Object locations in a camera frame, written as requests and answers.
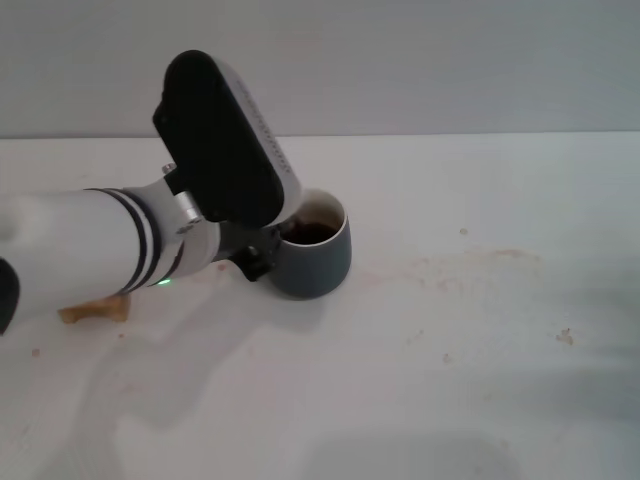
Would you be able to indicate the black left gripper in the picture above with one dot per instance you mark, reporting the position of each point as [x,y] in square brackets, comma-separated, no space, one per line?
[232,242]

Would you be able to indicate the light tan wooden block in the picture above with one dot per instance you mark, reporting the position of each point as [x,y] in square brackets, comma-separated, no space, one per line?
[100,310]

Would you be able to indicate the grey ceramic coffee cup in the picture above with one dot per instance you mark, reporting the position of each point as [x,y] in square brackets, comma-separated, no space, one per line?
[315,270]

